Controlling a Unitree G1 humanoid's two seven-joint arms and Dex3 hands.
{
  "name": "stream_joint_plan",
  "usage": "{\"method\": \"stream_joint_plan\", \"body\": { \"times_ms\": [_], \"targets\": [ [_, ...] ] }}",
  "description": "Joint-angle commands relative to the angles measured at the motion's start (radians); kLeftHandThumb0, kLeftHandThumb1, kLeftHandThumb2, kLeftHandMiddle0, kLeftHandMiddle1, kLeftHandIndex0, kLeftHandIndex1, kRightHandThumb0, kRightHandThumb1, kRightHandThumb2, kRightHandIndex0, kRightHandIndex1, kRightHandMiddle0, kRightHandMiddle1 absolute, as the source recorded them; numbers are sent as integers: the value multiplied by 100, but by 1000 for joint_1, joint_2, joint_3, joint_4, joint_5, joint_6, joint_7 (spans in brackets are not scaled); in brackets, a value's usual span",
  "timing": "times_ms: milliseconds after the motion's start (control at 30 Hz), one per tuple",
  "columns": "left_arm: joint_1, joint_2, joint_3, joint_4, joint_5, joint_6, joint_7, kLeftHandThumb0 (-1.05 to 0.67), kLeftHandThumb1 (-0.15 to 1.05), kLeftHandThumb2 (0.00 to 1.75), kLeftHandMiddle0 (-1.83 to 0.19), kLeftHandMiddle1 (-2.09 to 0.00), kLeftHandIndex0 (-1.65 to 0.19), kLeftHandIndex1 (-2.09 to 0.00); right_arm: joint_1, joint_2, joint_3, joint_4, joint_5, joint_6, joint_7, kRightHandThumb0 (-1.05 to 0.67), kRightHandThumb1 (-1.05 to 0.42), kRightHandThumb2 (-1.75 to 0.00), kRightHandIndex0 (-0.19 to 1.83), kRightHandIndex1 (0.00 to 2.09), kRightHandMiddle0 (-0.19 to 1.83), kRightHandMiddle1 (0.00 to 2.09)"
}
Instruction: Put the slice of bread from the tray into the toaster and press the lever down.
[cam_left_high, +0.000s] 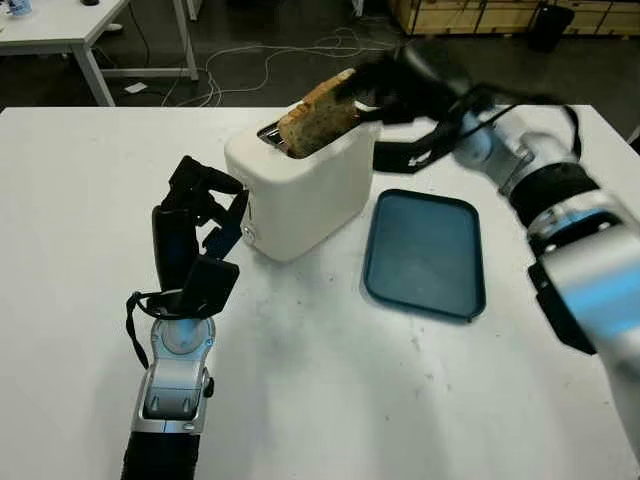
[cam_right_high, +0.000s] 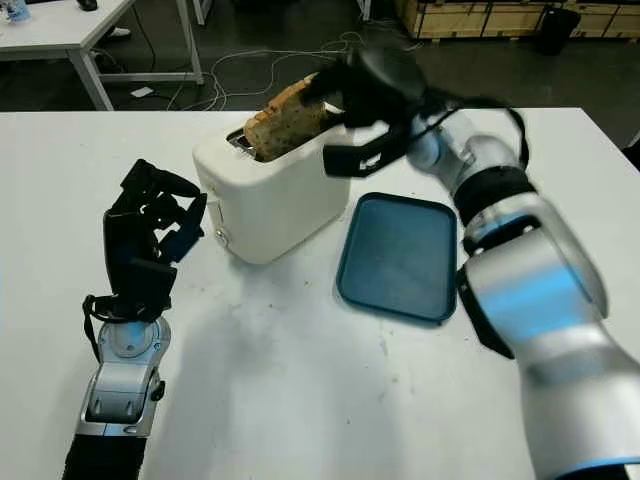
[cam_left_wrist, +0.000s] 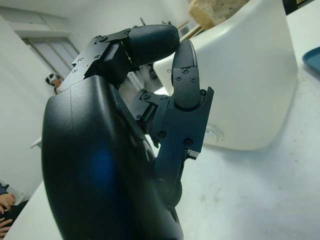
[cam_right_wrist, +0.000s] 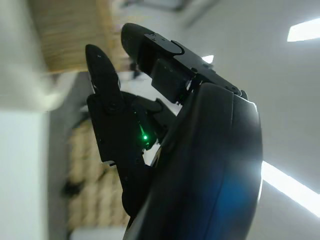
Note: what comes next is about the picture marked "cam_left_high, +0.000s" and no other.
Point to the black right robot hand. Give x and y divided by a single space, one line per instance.
420 80

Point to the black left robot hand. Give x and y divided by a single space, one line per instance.
172 235

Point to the brown bread slice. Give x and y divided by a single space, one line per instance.
315 120

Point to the cream white two-slot toaster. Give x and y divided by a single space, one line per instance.
300 210

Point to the dark blue plastic tray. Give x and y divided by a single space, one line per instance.
420 260

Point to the black waste bin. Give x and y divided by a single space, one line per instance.
550 27

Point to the white paper scrap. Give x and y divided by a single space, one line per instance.
135 88

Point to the white shoe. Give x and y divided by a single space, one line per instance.
115 27

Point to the white office desk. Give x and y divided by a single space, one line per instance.
60 25

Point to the white cup with blue print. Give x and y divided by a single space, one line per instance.
21 7

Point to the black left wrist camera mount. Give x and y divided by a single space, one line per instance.
210 287

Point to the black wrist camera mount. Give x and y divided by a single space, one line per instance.
405 157
210 287

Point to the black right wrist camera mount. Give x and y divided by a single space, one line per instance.
405 157

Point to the white table leg frame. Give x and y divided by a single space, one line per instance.
356 6

